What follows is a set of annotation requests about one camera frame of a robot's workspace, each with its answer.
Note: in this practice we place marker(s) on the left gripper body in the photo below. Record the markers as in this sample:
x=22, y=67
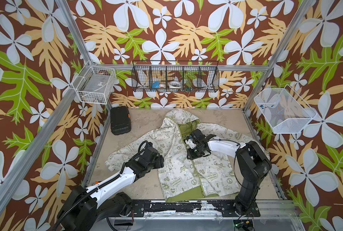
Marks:
x=158, y=162

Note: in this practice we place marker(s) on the blue object in basket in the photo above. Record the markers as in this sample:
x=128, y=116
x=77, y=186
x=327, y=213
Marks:
x=155, y=85

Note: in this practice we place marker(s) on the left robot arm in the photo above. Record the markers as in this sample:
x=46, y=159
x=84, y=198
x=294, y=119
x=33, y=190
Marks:
x=83, y=206

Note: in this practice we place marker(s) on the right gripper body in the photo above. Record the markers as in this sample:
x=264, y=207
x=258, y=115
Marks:
x=194, y=152

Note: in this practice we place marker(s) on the white green printed jacket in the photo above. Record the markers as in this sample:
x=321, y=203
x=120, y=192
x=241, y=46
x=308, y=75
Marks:
x=180, y=179

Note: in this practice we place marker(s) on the white wire basket left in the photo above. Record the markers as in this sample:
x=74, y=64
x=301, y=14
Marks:
x=94, y=84

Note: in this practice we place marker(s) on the black wire basket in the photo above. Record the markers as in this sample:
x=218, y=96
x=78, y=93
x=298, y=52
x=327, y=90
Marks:
x=195, y=76

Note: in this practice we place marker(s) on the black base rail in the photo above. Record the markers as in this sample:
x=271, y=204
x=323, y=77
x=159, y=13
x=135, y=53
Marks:
x=226, y=208

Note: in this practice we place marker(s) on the white mesh basket right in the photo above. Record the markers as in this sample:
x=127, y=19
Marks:
x=284, y=110

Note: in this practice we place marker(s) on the white tape roll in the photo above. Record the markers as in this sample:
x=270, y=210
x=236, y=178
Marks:
x=175, y=85

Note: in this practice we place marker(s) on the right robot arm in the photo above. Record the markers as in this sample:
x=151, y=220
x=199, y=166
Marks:
x=254, y=165

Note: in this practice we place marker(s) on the black plastic case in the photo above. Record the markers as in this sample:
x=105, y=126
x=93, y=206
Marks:
x=120, y=121

